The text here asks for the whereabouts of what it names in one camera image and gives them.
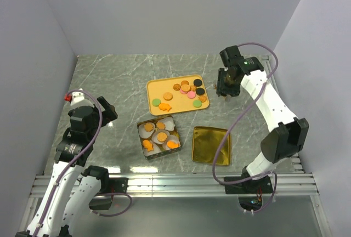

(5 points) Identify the white paper cup centre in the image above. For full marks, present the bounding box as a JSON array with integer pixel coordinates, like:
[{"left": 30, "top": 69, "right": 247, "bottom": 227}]
[{"left": 151, "top": 129, "right": 170, "bottom": 144}]

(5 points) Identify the black sandwich cookie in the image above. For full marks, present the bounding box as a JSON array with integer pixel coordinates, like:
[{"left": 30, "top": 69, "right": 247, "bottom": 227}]
[
  {"left": 196, "top": 88, "right": 205, "bottom": 96},
  {"left": 193, "top": 79, "right": 202, "bottom": 87}
]

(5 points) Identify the green sandwich cookie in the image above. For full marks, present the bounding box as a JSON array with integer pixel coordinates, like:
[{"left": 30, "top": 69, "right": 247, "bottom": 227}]
[
  {"left": 193, "top": 100, "right": 202, "bottom": 108},
  {"left": 152, "top": 98, "right": 162, "bottom": 107}
]

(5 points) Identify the red emergency button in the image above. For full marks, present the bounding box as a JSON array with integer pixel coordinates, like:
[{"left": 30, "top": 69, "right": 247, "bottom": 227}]
[{"left": 64, "top": 94, "right": 72, "bottom": 102}]

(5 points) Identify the white paper cup front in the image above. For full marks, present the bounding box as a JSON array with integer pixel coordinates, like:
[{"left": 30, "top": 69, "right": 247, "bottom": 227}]
[{"left": 142, "top": 141, "right": 161, "bottom": 157}]

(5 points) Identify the gold tin lid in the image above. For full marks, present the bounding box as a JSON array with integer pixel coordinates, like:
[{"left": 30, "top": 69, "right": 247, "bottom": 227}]
[{"left": 191, "top": 126, "right": 231, "bottom": 166}]

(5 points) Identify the swirl butter cookie top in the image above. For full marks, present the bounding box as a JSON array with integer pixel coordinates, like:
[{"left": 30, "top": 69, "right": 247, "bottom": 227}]
[{"left": 173, "top": 84, "right": 181, "bottom": 91}]

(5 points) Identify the white paper cup right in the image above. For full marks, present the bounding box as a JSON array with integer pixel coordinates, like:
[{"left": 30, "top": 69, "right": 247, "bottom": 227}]
[{"left": 162, "top": 135, "right": 180, "bottom": 151}]

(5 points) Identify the white paper cup back-right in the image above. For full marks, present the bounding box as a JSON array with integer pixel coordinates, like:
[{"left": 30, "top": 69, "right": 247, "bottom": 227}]
[{"left": 159, "top": 117, "right": 175, "bottom": 132}]

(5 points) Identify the green christmas cookie tin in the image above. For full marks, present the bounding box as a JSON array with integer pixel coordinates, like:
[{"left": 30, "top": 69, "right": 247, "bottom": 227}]
[{"left": 137, "top": 115, "right": 182, "bottom": 160}]

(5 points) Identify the aluminium mounting rail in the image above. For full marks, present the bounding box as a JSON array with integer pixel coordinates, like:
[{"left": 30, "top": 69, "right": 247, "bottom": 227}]
[{"left": 30, "top": 172, "right": 320, "bottom": 198}]

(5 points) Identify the black sandwich cookie upper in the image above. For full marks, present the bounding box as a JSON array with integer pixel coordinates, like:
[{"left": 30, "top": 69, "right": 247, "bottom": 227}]
[{"left": 193, "top": 79, "right": 202, "bottom": 87}]

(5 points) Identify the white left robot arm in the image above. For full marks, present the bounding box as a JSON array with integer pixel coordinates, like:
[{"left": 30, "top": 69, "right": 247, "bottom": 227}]
[{"left": 16, "top": 90, "right": 118, "bottom": 236}]

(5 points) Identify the black sandwich cookie lower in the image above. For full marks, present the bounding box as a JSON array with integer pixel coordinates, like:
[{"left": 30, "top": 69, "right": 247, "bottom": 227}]
[{"left": 196, "top": 88, "right": 205, "bottom": 96}]

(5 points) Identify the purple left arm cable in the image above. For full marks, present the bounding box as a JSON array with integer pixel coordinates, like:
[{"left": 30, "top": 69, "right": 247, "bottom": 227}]
[{"left": 32, "top": 89, "right": 133, "bottom": 232}]

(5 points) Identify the pink sandwich cookie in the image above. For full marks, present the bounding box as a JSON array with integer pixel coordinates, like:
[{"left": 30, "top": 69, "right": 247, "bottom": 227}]
[
  {"left": 187, "top": 91, "right": 196, "bottom": 99},
  {"left": 179, "top": 89, "right": 188, "bottom": 94}
]

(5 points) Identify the swirl butter cookie right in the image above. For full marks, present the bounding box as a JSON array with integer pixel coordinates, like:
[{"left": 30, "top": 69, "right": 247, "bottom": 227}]
[{"left": 199, "top": 95, "right": 207, "bottom": 103}]

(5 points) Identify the green sandwich cookie left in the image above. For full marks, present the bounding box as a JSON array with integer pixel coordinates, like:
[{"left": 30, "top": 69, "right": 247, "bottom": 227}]
[{"left": 152, "top": 98, "right": 162, "bottom": 107}]

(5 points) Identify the orange leaf cookie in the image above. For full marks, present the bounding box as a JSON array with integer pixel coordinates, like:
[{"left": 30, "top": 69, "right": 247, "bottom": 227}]
[{"left": 156, "top": 121, "right": 166, "bottom": 129}]

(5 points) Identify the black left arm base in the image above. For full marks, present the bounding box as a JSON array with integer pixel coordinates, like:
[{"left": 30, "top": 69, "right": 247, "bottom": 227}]
[{"left": 104, "top": 177, "right": 128, "bottom": 193}]

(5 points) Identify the green sandwich cookie right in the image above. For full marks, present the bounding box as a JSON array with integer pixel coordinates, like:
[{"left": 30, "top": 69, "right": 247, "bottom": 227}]
[{"left": 193, "top": 100, "right": 202, "bottom": 108}]

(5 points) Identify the yellow plastic tray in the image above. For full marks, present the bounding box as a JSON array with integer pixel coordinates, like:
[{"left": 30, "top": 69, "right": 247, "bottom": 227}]
[{"left": 146, "top": 75, "right": 210, "bottom": 116}]

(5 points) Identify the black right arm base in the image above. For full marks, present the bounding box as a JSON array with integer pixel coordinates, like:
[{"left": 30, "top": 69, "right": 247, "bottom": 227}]
[{"left": 224, "top": 176, "right": 273, "bottom": 195}]

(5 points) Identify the white paper cup back-left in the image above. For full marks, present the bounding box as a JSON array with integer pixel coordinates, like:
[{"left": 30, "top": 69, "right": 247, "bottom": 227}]
[{"left": 138, "top": 123, "right": 155, "bottom": 139}]

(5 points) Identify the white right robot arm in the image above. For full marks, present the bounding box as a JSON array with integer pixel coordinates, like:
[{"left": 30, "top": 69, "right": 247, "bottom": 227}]
[{"left": 216, "top": 46, "right": 309, "bottom": 193}]

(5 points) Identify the round biscuit cookie top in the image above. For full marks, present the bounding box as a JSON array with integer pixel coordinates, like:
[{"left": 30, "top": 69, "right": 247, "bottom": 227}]
[{"left": 181, "top": 84, "right": 191, "bottom": 93}]

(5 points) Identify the swirl butter cookie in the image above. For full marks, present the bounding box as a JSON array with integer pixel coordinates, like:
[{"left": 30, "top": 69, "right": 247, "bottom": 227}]
[
  {"left": 199, "top": 95, "right": 207, "bottom": 103},
  {"left": 173, "top": 84, "right": 181, "bottom": 91}
]

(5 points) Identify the round biscuit cookie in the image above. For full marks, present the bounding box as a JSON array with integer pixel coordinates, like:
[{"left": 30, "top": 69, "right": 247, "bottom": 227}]
[
  {"left": 163, "top": 92, "right": 173, "bottom": 101},
  {"left": 181, "top": 84, "right": 191, "bottom": 93},
  {"left": 157, "top": 132, "right": 168, "bottom": 143}
]

